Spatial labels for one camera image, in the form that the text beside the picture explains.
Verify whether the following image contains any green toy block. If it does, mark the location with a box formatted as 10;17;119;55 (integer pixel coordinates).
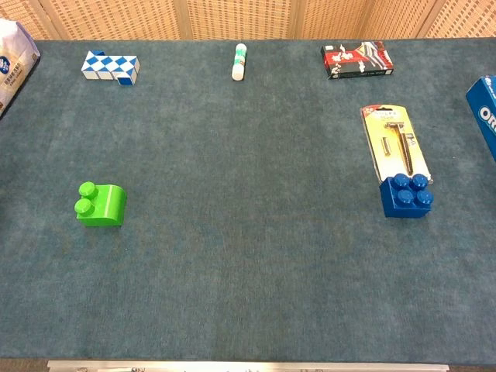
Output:
74;181;129;229

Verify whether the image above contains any blue four-stud building block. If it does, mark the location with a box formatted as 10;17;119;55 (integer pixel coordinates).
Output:
379;172;435;219

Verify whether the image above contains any teal felt table cloth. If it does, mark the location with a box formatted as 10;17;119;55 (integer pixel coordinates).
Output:
0;37;496;365

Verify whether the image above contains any white green glue stick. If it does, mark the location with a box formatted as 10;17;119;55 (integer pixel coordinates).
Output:
231;43;248;82

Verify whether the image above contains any yellow razor blister pack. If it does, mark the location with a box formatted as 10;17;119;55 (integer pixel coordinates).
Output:
360;104;434;185

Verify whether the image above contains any black red printed box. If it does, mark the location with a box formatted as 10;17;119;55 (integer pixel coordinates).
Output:
320;40;396;81

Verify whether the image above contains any woven folding screen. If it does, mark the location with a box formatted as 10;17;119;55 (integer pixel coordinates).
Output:
0;0;496;41

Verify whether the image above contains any blue white snake puzzle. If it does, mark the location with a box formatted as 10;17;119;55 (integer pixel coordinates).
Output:
81;50;141;87

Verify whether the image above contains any blue cookie box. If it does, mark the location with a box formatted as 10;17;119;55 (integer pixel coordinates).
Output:
465;75;496;164

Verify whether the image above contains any aluminium rail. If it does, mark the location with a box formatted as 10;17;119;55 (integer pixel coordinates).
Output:
46;359;450;372

